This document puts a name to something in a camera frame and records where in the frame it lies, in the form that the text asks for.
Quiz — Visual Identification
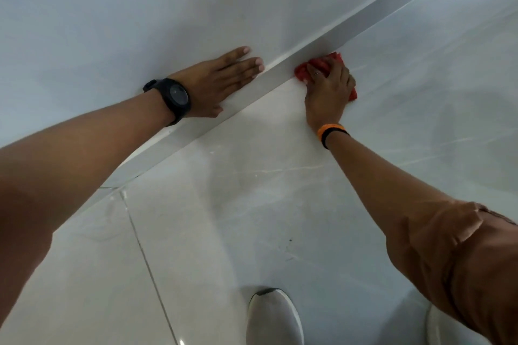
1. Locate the person's right hand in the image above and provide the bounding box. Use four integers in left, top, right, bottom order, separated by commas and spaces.
304, 56, 357, 133

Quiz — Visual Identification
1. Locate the person's left hand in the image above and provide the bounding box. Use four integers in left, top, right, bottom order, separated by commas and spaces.
168, 46, 265, 119

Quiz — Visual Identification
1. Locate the red cleaning cloth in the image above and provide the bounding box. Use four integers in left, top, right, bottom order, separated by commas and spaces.
294, 52, 358, 102

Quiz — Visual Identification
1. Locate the person's right forearm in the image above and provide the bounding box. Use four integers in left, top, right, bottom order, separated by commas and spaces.
326, 131, 480, 246

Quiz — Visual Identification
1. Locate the person's left forearm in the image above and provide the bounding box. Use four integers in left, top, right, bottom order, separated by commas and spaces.
0, 90, 175, 327

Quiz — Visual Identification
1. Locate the black wristwatch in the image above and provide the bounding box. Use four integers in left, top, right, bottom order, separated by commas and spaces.
142, 78, 192, 127

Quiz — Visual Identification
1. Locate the orange wristband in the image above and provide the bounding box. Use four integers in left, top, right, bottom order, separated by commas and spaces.
317, 123, 348, 144

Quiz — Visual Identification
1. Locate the black wristband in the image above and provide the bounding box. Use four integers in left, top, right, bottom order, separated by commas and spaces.
321, 128, 350, 150

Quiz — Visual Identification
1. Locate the white baseboard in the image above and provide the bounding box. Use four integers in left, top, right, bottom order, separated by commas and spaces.
99, 0, 490, 189

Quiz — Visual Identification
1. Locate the white shoe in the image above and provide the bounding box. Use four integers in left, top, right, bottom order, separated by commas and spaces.
246, 288, 305, 345
424, 303, 492, 345

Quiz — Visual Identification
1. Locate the brown rolled sleeve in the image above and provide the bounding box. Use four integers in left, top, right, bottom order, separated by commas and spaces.
385, 201, 518, 345

